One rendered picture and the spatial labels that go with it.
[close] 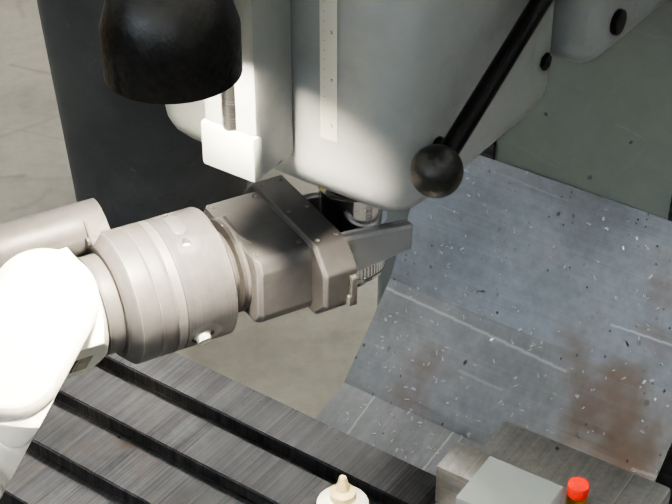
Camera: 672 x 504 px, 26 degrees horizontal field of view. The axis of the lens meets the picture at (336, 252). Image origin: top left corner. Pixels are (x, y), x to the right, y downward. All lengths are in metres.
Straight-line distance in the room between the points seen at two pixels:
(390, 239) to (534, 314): 0.42
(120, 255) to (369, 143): 0.18
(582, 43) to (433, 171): 0.22
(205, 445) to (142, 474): 0.06
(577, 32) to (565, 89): 0.36
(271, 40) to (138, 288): 0.18
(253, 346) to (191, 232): 1.96
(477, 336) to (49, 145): 2.29
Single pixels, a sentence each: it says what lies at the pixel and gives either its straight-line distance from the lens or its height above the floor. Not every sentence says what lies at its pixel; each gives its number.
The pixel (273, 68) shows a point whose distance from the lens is 0.83.
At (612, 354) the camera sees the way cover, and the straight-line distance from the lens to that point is 1.36.
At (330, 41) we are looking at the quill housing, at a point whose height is 1.42.
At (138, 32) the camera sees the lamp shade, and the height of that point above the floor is 1.48.
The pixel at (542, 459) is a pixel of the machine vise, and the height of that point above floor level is 0.98.
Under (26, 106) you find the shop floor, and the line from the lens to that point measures 3.77.
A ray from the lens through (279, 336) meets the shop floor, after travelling 2.91.
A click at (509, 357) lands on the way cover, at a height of 0.92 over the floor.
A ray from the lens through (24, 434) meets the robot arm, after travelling 0.87.
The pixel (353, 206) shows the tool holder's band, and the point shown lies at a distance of 0.97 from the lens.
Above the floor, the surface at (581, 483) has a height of 1.05.
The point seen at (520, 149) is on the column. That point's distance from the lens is 1.38.
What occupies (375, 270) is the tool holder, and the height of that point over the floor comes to 1.21.
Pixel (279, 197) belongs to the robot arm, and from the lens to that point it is 0.99.
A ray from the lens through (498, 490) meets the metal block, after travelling 1.06.
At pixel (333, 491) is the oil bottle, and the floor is 1.01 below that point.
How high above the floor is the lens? 1.79
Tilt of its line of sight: 35 degrees down
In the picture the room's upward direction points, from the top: straight up
